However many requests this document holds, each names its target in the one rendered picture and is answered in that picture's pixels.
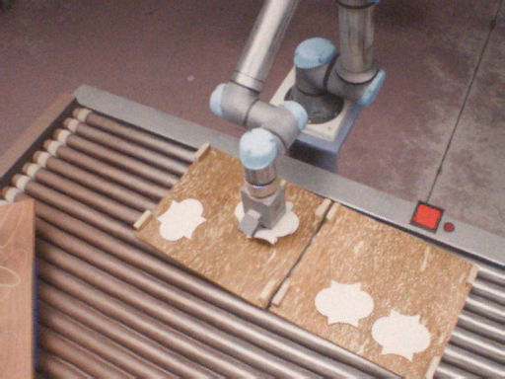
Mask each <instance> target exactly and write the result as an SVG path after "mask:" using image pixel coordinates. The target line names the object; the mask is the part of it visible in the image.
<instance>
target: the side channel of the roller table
mask: <svg viewBox="0 0 505 379"><path fill-rule="evenodd" d="M78 108H79V109H80V108H81V106H80V104H79V102H78V100H77V98H76V97H75V96H73V95H68V94H66V93H62V94H61V95H60V96H59V98H58V99H57V100H56V101H55V102H54V103H53V104H51V105H50V106H49V107H48V109H47V110H46V111H45V112H43V113H42V114H41V115H40V116H39V118H38V119H37V120H36V121H35V122H34V123H33V124H32V125H31V127H30V128H29V129H28V130H27V131H26V132H24V133H23V135H22V136H21V137H20V138H19V139H18V140H17V141H16V142H15V143H14V144H13V145H12V146H11V147H10V148H9V149H8V151H7V152H6V153H5V154H4V155H3V156H2V157H1V159H0V199H1V200H6V199H4V198H2V197H1V191H2V189H3V188H5V187H11V188H15V187H13V186H12V179H13V177H15V176H16V175H21V176H22V175H24V174H23V168H24V166H25V165H26V163H28V162H31V163H33V164H35V163H34V161H33V156H34V154H35V152H37V151H39V150H40V151H42V152H45V151H44V150H43V144H44V143H45V141H47V140H52V141H55V140H54V139H53V134H54V132H55V130H56V129H58V128H60V129H63V130H65V129H64V128H63V122H64V120H65V119H66V118H68V117H70V118H73V113H74V111H75V110H76V109H78ZM73 119H74V118H73ZM24 176H26V175H24ZM15 189H16V188H15Z"/></svg>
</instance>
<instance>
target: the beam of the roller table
mask: <svg viewBox="0 0 505 379"><path fill-rule="evenodd" d="M73 96H75V97H76V98H77V100H78V102H79V104H80V106H81V109H87V110H89V111H91V112H93V113H94V114H97V115H99V116H104V117H106V118H109V119H111V120H114V121H116V122H118V123H121V124H123V125H128V126H130V127H133V128H135V129H138V130H141V131H142V132H145V133H147V134H150V135H153V136H155V137H158V138H159V139H161V138H162V139H165V140H167V141H170V142H172V143H175V144H177V145H179V146H182V147H183V148H186V149H189V150H191V151H194V152H197V151H198V150H199V149H200V148H201V147H202V145H203V144H204V143H208V144H210V146H211V147H214V148H216V149H218V150H220V151H222V152H224V153H226V154H228V155H231V156H233V157H235V158H237V159H239V160H241V158H240V141H241V139H240V138H237V137H235V136H229V135H226V134H224V133H221V132H218V131H215V130H213V129H210V128H207V127H205V126H202V125H199V124H197V123H195V122H192V121H189V120H187V119H184V118H181V117H176V116H173V115H170V114H167V113H164V112H161V111H159V110H156V109H153V108H152V107H149V106H148V107H146V106H143V105H141V104H138V103H136V102H134V101H131V100H128V99H126V98H122V97H119V96H117V95H115V94H112V93H109V92H107V91H102V90H100V89H97V88H95V87H92V86H90V85H85V84H82V85H81V86H80V87H79V88H78V89H77V91H76V92H75V93H74V94H73ZM277 176H278V178H279V179H281V180H283V181H285V182H288V183H290V184H292V185H294V186H297V187H299V188H301V189H303V190H306V191H308V192H311V193H313V194H315V195H317V196H319V197H321V198H323V199H325V198H326V199H329V200H330V202H333V204H334V203H335V202H336V201H337V202H339V203H341V205H343V206H346V207H348V208H350V209H352V210H355V211H357V212H359V213H361V214H364V215H366V216H368V217H370V218H373V219H375V220H377V221H379V222H382V223H384V224H387V225H390V226H392V227H395V228H397V229H399V230H402V231H404V232H407V233H409V234H412V235H415V236H417V237H419V238H421V239H424V240H427V241H429V242H432V243H434V244H437V245H440V246H442V247H444V248H446V249H449V250H452V251H454V252H457V253H460V254H462V255H464V256H466V257H472V258H474V259H476V260H478V261H481V262H484V263H486V264H488V265H492V266H495V267H497V268H499V269H504V270H505V238H504V237H502V236H499V235H497V236H496V235H494V234H492V233H489V232H487V231H484V230H481V229H479V228H477V227H474V226H471V225H469V224H467V223H465V222H462V221H460V220H457V219H454V218H452V217H450V216H447V215H444V214H443V217H442V219H441V222H440V224H439V227H438V229H437V232H436V234H433V233H430V232H427V231H425V230H422V229H420V228H418V227H415V226H413V225H410V224H409V221H410V219H411V216H412V214H413V212H414V209H415V207H416V205H417V204H416V203H413V202H410V201H407V200H405V199H402V198H399V197H397V196H394V195H391V194H388V193H386V192H383V191H380V190H377V189H373V188H370V187H368V186H365V185H362V184H359V183H357V182H354V181H351V180H349V179H346V178H344V177H341V176H339V175H336V174H332V173H330V172H327V171H324V170H321V169H319V168H316V166H313V165H311V164H308V163H305V162H302V161H300V160H297V159H294V158H292V157H289V156H286V155H282V156H281V158H280V159H279V160H278V162H277ZM446 222H451V223H452V224H454V226H455V230H454V231H453V232H447V231H446V230H445V229H444V224H445V223H446Z"/></svg>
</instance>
